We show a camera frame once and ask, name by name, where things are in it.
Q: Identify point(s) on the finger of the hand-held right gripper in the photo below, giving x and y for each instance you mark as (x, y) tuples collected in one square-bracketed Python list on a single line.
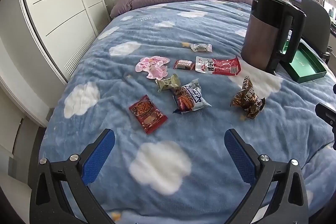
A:
[(326, 115)]

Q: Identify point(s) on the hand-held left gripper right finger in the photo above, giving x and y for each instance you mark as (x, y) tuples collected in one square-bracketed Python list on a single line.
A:
[(240, 158)]

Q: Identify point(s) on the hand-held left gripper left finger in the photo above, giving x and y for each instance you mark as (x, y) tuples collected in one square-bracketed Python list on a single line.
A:
[(98, 158)]

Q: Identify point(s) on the green tray box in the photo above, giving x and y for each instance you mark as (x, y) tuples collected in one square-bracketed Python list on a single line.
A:
[(304, 66)]

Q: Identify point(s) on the brown crinkled snack bag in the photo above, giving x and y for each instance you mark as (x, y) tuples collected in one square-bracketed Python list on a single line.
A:
[(248, 99)]

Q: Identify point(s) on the red noodle snack packet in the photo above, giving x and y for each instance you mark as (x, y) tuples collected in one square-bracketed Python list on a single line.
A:
[(147, 113)]

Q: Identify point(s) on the blue and white snack bag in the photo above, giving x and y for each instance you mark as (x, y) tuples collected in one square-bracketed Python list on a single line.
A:
[(190, 98)]

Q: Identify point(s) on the red and white snack packet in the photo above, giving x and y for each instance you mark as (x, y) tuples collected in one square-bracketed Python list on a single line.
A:
[(218, 66)]

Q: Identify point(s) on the olive green snack packet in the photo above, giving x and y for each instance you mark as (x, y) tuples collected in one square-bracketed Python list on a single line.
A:
[(168, 83)]

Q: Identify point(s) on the pink cartoon snack packet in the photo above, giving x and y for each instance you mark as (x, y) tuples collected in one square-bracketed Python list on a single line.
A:
[(153, 66)]

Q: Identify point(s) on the small brown candy packet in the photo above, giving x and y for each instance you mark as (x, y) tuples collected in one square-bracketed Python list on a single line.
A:
[(184, 64)]

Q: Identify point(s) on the clear cartoon pastry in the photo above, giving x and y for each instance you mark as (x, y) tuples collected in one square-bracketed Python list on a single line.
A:
[(200, 47)]

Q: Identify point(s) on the grey chair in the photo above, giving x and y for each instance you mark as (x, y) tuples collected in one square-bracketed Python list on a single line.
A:
[(316, 19)]

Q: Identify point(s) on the blue cloud blanket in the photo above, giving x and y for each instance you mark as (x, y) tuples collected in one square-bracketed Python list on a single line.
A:
[(157, 29)]

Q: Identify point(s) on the white wardrobe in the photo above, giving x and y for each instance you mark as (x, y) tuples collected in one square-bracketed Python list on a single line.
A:
[(57, 3)]

